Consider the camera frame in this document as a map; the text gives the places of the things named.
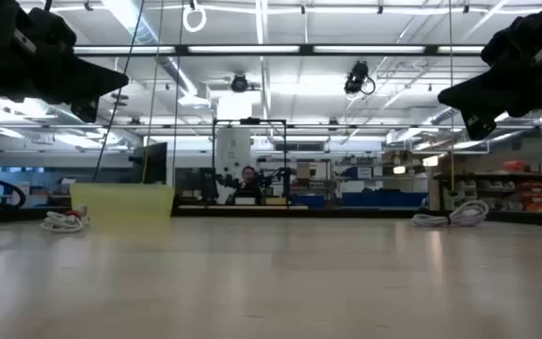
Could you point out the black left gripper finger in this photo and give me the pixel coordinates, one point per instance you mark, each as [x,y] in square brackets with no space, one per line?
[104,82]

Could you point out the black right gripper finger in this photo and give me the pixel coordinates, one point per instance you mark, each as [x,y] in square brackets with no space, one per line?
[468,96]

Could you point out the translucent yellow plastic bin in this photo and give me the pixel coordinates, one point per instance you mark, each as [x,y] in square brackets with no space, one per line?
[122,202]

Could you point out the black monitor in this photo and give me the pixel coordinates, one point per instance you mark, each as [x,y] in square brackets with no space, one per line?
[154,162]

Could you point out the blue storage bins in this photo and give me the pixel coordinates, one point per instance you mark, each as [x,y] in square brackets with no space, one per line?
[384,198]

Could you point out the white cylindrical tank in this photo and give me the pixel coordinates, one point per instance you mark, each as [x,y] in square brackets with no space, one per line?
[233,150]

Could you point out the black overhead light bar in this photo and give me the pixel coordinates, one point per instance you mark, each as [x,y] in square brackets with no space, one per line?
[306,49]

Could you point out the person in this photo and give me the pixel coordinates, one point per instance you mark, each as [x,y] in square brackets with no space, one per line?
[248,181]

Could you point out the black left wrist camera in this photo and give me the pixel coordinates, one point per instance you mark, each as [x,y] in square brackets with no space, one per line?
[50,28]

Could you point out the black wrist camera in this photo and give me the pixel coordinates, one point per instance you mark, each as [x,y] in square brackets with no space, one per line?
[50,28]
[511,44]

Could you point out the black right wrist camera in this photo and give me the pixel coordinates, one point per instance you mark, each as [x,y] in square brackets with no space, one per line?
[511,44]

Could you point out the round black overhead camera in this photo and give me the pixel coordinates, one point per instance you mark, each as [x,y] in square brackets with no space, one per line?
[239,83]

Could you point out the black frame stand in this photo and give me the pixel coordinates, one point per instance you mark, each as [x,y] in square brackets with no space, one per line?
[252,121]

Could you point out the black aluminium table frame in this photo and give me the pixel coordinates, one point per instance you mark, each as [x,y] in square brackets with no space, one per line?
[346,213]

